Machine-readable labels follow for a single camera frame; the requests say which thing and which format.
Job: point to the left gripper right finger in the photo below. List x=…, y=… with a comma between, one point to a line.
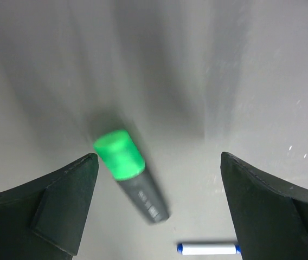
x=269, y=214

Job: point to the green cap highlighter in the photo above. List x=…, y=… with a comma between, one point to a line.
x=128, y=168

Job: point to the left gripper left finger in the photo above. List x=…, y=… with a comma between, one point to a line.
x=45, y=218

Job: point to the blue cap whiteboard marker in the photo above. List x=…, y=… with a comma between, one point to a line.
x=191, y=249

